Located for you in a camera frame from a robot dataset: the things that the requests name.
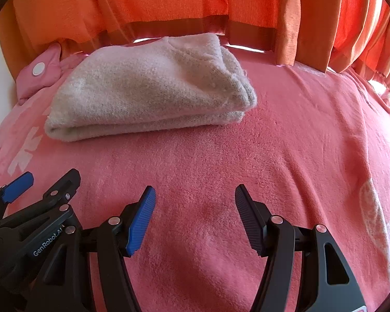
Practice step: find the pink fleece blanket, white print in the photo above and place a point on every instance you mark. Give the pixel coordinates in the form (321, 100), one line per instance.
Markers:
(247, 169)

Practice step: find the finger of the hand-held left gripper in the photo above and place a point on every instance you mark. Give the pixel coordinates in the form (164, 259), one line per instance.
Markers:
(18, 185)
(60, 190)

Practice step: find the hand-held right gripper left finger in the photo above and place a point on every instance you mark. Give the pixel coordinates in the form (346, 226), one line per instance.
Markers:
(139, 221)

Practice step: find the pink flap with white snap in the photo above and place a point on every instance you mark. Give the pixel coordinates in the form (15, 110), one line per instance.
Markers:
(40, 71)

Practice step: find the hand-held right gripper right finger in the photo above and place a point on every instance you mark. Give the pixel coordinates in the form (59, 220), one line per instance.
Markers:
(248, 221)

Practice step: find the white knitted sweater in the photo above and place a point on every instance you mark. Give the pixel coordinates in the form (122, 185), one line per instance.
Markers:
(149, 87)

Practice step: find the orange curtain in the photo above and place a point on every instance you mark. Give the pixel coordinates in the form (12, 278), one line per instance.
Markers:
(214, 9)

